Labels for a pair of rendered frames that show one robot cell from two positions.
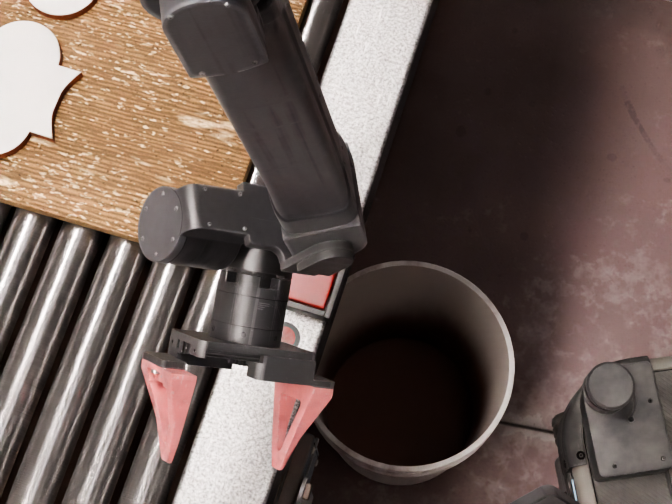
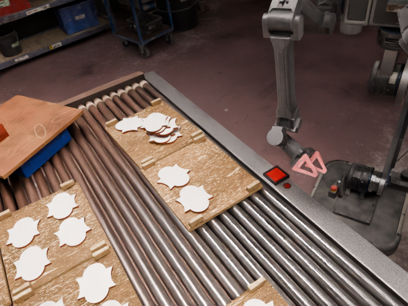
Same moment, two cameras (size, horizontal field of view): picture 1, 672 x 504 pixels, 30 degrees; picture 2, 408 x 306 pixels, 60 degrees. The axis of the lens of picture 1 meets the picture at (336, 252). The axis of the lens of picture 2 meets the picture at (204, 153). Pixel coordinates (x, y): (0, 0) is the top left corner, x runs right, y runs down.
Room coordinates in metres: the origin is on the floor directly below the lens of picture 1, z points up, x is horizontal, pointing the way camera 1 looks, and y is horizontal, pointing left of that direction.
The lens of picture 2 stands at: (-0.12, 0.98, 1.98)
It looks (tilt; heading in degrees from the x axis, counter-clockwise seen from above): 41 degrees down; 311
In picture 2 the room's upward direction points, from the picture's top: 9 degrees counter-clockwise
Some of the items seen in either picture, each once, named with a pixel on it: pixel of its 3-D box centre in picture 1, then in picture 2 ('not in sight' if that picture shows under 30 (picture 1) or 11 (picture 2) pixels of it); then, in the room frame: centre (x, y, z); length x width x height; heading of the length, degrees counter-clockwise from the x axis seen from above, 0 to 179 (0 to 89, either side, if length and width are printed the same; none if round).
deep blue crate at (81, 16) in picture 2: not in sight; (75, 14); (4.57, -2.07, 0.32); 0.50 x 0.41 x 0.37; 71
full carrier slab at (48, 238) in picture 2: not in sight; (48, 231); (0.94, 0.72, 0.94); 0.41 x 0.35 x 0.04; 158
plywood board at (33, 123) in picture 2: not in sight; (11, 130); (1.55, 0.46, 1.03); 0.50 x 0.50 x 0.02; 8
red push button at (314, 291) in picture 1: (304, 273); (275, 175); (0.34, 0.03, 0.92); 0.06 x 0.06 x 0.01; 68
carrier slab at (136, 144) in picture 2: not in sight; (153, 132); (1.00, 0.05, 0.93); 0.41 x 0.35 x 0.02; 161
